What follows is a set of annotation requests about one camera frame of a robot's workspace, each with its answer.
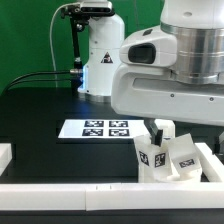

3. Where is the black cable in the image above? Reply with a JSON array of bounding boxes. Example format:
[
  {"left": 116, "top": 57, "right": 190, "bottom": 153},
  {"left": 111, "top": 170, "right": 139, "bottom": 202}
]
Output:
[
  {"left": 2, "top": 69, "right": 84, "bottom": 95},
  {"left": 6, "top": 77, "right": 83, "bottom": 92}
]

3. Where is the white round stool seat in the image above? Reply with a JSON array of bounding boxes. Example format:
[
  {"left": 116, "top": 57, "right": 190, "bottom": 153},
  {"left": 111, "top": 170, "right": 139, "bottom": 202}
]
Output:
[{"left": 138, "top": 165, "right": 202, "bottom": 183}]

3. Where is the white marker sheet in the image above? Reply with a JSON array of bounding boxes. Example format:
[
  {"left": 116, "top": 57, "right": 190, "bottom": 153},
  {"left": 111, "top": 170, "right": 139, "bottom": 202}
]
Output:
[{"left": 59, "top": 119, "right": 148, "bottom": 139}]

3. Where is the white left fence bar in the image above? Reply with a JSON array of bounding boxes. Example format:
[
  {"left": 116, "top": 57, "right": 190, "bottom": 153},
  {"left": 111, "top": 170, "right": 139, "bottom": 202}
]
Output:
[{"left": 0, "top": 143, "right": 12, "bottom": 176}]

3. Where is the white front fence bar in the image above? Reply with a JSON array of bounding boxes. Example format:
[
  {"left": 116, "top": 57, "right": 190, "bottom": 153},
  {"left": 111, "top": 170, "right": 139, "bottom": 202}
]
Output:
[{"left": 0, "top": 182, "right": 224, "bottom": 211}]

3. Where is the black camera stand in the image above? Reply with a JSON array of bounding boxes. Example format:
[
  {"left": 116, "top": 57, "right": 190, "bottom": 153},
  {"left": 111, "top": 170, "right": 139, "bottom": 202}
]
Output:
[{"left": 61, "top": 4, "right": 90, "bottom": 93}]

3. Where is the grey depth camera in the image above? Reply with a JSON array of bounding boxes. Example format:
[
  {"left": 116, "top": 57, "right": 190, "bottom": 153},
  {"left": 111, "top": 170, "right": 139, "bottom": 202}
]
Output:
[{"left": 80, "top": 0, "right": 114, "bottom": 17}]

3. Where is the white cable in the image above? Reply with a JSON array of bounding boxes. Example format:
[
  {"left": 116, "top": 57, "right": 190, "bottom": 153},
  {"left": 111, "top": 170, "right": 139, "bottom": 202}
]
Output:
[{"left": 49, "top": 3, "right": 80, "bottom": 89}]

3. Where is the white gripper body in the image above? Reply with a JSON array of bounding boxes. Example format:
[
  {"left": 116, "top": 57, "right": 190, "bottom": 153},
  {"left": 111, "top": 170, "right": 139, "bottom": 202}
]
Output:
[{"left": 111, "top": 24, "right": 224, "bottom": 126}]

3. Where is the black cable upper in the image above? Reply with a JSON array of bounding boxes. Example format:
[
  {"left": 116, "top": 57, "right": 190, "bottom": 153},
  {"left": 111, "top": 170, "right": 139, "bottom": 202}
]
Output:
[{"left": 2, "top": 69, "right": 84, "bottom": 95}]

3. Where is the black cable lower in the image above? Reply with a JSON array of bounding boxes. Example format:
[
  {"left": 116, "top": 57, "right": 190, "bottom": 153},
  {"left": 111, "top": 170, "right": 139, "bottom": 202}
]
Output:
[{"left": 6, "top": 77, "right": 83, "bottom": 92}]

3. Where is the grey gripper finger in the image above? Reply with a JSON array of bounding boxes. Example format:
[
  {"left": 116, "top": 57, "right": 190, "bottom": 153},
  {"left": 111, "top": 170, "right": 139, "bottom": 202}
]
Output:
[
  {"left": 213, "top": 132, "right": 224, "bottom": 155},
  {"left": 144, "top": 118, "right": 163, "bottom": 146}
]

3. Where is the white fence bar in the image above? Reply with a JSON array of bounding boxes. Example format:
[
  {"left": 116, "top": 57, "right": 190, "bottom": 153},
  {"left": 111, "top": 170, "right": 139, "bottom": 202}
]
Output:
[
  {"left": 0, "top": 143, "right": 12, "bottom": 176},
  {"left": 195, "top": 143, "right": 224, "bottom": 183},
  {"left": 0, "top": 182, "right": 224, "bottom": 211}
]

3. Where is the white right fence bar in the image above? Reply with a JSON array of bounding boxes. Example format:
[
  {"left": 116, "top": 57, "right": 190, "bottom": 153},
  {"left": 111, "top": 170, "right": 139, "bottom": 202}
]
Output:
[{"left": 195, "top": 143, "right": 224, "bottom": 183}]

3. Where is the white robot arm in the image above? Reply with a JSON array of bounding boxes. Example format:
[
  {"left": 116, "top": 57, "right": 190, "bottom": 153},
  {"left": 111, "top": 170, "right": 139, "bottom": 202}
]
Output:
[{"left": 80, "top": 0, "right": 224, "bottom": 153}]

